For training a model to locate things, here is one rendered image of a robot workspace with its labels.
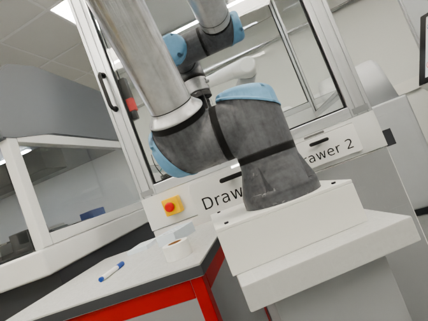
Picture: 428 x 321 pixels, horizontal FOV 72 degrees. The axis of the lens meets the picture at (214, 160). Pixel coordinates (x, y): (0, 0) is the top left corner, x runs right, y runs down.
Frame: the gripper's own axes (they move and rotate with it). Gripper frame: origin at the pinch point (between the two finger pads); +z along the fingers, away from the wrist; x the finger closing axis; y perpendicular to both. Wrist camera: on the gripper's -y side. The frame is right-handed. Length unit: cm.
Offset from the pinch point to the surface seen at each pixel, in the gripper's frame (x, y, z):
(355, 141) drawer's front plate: 44, -34, 11
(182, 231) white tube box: -26.2, -13.0, 18.1
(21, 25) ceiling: -150, -137, -184
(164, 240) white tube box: -32.5, -9.8, 18.4
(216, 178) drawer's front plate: -5.1, -1.0, 4.8
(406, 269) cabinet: 43, -36, 63
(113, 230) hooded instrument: -81, -57, 11
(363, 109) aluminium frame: 51, -36, 1
